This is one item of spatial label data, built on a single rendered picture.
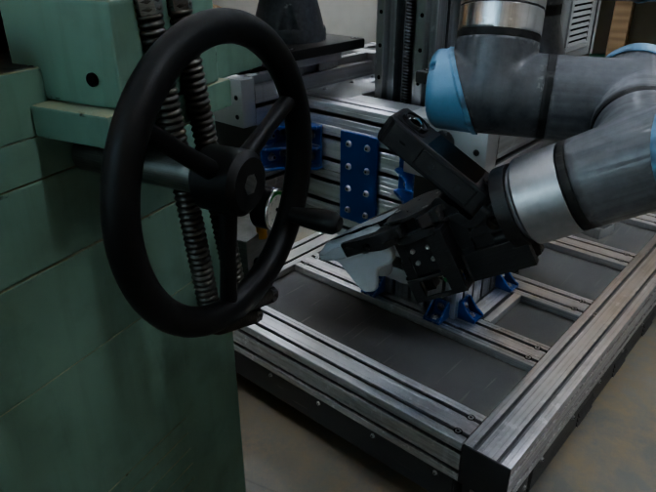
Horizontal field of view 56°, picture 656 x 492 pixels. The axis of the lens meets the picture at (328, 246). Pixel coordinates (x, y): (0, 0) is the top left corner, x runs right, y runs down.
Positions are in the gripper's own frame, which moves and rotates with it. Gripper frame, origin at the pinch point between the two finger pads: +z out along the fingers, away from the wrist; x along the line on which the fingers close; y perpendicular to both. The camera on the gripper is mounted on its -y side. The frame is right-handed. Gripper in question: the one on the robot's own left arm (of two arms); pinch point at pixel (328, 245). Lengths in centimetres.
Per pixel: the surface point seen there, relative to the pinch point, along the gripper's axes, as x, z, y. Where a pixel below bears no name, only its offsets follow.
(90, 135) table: -13.2, 7.8, -19.4
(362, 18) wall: 318, 128, -56
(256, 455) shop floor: 31, 65, 46
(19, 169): -15.6, 15.7, -20.0
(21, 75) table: -13.2, 11.7, -26.9
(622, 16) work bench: 258, -8, 7
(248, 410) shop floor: 42, 73, 41
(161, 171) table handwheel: -9.6, 5.9, -14.0
